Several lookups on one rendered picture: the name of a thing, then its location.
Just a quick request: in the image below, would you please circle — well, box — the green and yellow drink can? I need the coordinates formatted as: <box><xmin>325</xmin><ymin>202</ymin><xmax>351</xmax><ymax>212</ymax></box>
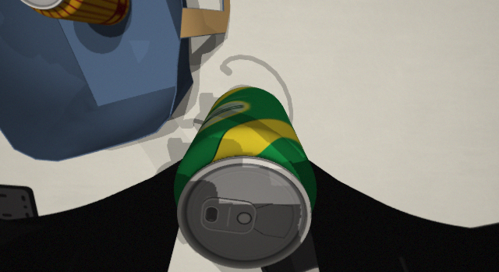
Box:
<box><xmin>174</xmin><ymin>87</ymin><xmax>317</xmax><ymax>269</ymax></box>

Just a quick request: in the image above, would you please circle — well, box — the yellow and red drink can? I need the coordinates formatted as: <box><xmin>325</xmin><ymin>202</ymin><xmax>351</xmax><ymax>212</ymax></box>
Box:
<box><xmin>20</xmin><ymin>0</ymin><xmax>129</xmax><ymax>26</ymax></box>

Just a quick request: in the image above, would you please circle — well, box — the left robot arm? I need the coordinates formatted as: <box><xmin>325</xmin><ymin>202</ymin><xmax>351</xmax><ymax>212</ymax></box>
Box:
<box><xmin>0</xmin><ymin>185</ymin><xmax>38</xmax><ymax>220</ymax></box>

